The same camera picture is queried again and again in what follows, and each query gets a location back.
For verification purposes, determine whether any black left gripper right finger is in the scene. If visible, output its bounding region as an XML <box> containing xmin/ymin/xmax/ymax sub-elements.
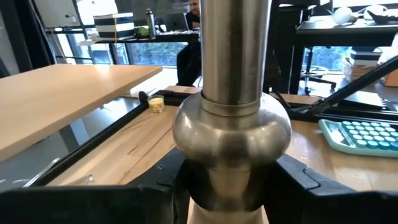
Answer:
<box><xmin>264</xmin><ymin>154</ymin><xmax>398</xmax><ymax>224</ymax></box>

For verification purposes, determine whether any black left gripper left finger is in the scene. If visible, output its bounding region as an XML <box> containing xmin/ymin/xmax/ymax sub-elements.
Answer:
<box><xmin>0</xmin><ymin>147</ymin><xmax>191</xmax><ymax>224</ymax></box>

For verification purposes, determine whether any silver metal lamp base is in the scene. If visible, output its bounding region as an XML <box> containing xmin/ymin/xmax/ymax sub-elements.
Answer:
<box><xmin>172</xmin><ymin>0</ymin><xmax>292</xmax><ymax>224</ymax></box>

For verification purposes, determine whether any teal calculator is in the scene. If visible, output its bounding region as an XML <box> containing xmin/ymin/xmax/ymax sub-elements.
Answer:
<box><xmin>318</xmin><ymin>118</ymin><xmax>398</xmax><ymax>158</ymax></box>

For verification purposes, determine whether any long light wooden desk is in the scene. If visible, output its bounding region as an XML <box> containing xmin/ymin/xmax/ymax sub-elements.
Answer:
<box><xmin>0</xmin><ymin>64</ymin><xmax>164</xmax><ymax>163</ymax></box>

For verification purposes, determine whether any small cup with yellow contents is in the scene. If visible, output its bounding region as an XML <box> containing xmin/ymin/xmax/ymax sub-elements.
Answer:
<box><xmin>147</xmin><ymin>95</ymin><xmax>165</xmax><ymax>114</ymax></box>

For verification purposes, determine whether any black office chair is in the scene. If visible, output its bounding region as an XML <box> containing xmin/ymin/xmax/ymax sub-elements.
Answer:
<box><xmin>300</xmin><ymin>46</ymin><xmax>338</xmax><ymax>95</ymax></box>

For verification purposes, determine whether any stack of books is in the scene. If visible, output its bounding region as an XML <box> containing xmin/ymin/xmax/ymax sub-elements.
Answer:
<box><xmin>342</xmin><ymin>46</ymin><xmax>384</xmax><ymax>83</ymax></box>

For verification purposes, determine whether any person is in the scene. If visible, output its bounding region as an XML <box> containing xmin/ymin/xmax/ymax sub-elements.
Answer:
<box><xmin>175</xmin><ymin>0</ymin><xmax>203</xmax><ymax>88</ymax></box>

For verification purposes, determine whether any black desk with white objects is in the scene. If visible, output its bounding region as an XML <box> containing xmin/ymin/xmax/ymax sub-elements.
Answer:
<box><xmin>288</xmin><ymin>14</ymin><xmax>398</xmax><ymax>95</ymax></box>

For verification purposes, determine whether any black and white striped box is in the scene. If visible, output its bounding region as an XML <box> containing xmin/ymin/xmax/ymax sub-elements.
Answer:
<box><xmin>93</xmin><ymin>12</ymin><xmax>136</xmax><ymax>40</ymax></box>

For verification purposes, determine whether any black desk with laptop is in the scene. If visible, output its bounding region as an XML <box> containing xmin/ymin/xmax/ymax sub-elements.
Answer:
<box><xmin>78</xmin><ymin>30</ymin><xmax>201</xmax><ymax>65</ymax></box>

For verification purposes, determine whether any dark water bottle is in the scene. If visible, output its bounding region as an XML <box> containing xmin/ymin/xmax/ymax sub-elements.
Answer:
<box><xmin>145</xmin><ymin>7</ymin><xmax>157</xmax><ymax>39</ymax></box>

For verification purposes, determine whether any grey laptop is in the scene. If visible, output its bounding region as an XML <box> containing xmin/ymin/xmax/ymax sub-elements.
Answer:
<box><xmin>167</xmin><ymin>12</ymin><xmax>190</xmax><ymax>32</ymax></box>

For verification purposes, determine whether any yellow hanging cable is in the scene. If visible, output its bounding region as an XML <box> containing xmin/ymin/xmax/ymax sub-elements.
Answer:
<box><xmin>113</xmin><ymin>14</ymin><xmax>119</xmax><ymax>44</ymax></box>

